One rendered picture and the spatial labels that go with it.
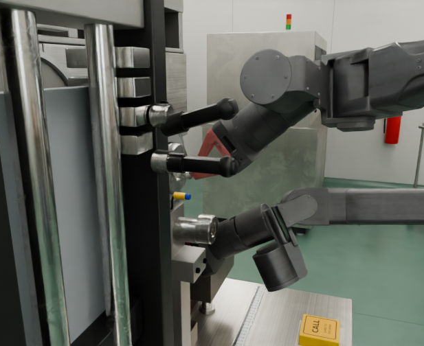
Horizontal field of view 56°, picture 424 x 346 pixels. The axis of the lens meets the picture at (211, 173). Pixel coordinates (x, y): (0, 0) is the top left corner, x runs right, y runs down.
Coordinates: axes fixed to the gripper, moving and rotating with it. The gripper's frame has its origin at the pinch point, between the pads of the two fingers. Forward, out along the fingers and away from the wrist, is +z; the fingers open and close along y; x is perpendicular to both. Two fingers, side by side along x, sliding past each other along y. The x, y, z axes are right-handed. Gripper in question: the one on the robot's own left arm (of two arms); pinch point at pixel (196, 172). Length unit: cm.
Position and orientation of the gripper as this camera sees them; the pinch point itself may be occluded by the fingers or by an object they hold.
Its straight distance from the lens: 56.6
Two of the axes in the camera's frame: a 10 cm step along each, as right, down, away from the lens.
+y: 3.3, -2.5, 9.1
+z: -7.2, 5.5, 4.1
